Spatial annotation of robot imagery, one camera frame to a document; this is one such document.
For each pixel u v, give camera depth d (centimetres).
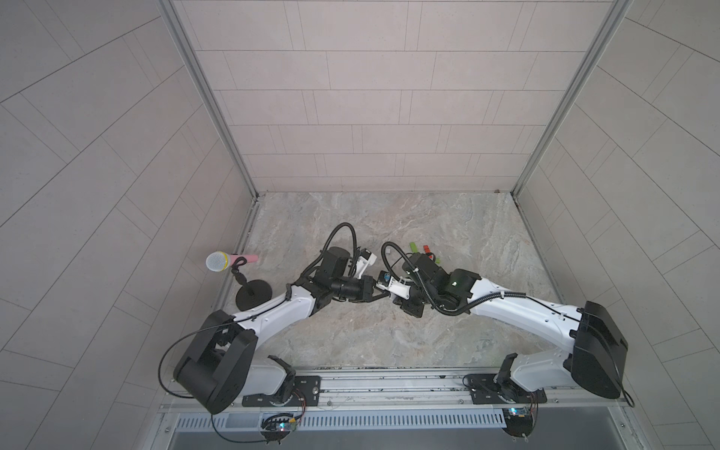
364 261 75
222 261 67
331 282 64
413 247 99
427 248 99
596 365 39
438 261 98
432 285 58
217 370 40
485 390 66
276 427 64
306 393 71
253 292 85
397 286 67
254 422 69
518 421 68
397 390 74
